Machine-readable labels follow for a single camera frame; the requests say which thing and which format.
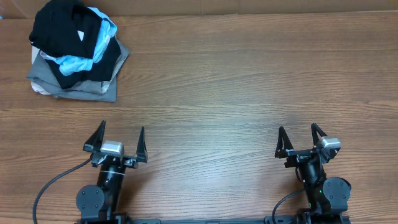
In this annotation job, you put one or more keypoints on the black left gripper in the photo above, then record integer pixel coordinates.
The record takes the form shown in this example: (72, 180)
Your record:
(141, 155)

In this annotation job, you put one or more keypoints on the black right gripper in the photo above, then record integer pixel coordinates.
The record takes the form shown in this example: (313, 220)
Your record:
(301, 154)

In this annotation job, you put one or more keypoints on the black t-shirt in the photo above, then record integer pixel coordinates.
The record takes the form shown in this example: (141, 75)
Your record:
(66, 28)

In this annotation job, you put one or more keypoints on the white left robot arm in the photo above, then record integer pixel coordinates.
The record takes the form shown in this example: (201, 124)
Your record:
(99, 203)

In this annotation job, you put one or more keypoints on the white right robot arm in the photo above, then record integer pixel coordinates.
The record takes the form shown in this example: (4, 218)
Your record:
(327, 196)

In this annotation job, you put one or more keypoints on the grey folded garment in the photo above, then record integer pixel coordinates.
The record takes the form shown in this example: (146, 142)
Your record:
(41, 74)

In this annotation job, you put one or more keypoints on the black folded garment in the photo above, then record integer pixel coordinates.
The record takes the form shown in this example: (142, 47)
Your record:
(101, 71)

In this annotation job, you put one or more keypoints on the light blue printed t-shirt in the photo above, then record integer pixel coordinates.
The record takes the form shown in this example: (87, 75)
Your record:
(70, 64)

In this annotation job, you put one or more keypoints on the white folded garment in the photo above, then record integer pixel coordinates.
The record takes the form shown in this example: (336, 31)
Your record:
(37, 88)

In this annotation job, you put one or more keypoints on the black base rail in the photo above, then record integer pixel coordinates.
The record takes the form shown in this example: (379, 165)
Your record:
(265, 220)

